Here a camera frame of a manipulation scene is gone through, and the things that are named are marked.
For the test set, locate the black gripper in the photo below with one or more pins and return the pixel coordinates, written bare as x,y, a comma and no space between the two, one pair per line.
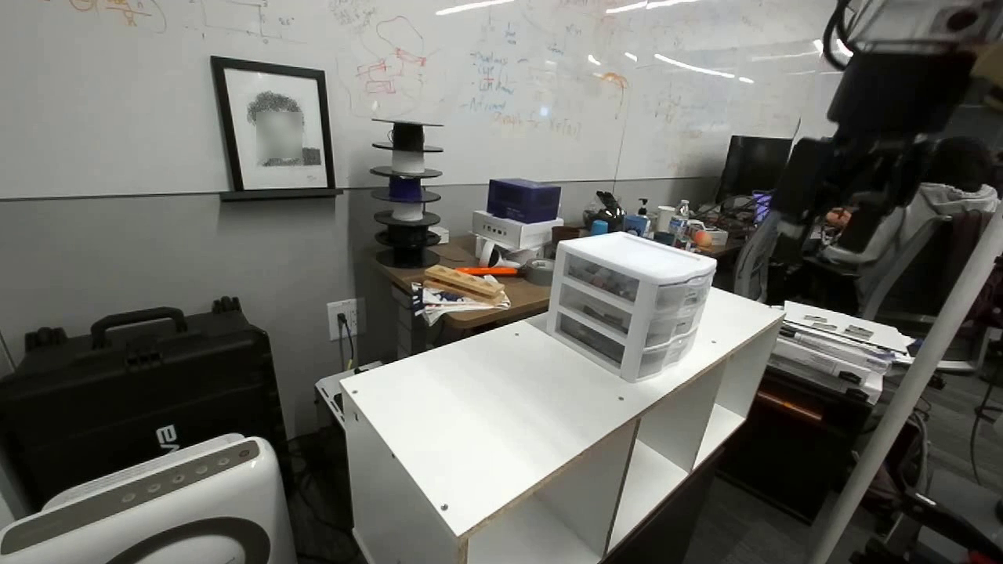
909,96

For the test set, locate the translucent plastic drawer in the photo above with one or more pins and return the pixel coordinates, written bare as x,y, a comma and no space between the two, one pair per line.
675,347
675,317

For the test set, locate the seated person in grey hoodie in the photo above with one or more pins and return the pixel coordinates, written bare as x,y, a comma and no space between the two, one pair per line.
919,225

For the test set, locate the black computer monitor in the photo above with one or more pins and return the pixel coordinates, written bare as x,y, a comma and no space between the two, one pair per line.
753,166

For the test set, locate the white paper stack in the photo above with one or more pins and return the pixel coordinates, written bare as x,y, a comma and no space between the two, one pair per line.
848,341

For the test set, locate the white plastic bottle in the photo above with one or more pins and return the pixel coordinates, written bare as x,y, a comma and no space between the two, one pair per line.
678,225

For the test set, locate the purple box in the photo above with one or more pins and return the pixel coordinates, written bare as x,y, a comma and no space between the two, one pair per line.
521,199

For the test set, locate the white cardboard box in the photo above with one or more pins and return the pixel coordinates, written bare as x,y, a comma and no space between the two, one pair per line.
510,236

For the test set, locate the brown wooden desk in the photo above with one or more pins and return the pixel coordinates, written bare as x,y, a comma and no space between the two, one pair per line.
526,292

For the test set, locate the orange hand tool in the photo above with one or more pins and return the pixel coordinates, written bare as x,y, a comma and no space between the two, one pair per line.
490,270

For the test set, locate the tan wooden block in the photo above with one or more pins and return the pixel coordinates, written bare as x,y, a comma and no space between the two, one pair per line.
458,279

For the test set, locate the loose papers on desk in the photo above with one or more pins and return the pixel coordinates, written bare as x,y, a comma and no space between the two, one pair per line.
458,310

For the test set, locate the black core empty spool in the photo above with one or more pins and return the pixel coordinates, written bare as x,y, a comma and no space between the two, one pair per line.
407,133

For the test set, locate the white filament spool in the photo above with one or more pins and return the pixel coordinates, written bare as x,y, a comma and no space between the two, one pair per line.
407,161
407,210

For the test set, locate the purple filament spool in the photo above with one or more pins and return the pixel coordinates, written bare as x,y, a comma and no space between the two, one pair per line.
407,187

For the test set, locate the white cube shelf cabinet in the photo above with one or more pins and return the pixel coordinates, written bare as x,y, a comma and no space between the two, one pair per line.
470,427

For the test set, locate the black picture ledge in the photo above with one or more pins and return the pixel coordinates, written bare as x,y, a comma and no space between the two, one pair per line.
282,197

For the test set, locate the black framed portrait picture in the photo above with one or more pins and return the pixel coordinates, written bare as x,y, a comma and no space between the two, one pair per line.
273,127

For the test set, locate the whiteboard with writing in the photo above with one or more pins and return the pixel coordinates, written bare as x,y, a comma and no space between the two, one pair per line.
127,96

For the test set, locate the black hard carrying case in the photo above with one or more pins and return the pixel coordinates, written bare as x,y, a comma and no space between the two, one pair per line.
136,409

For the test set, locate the white air purifier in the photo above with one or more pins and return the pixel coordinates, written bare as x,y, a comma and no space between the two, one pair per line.
156,489

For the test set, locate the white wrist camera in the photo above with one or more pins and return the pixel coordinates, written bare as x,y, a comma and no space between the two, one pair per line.
909,27

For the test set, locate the white plastic drawer unit frame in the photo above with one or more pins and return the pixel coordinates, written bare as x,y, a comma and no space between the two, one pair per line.
628,255

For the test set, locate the white wall outlet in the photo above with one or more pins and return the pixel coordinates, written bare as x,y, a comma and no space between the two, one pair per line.
343,317

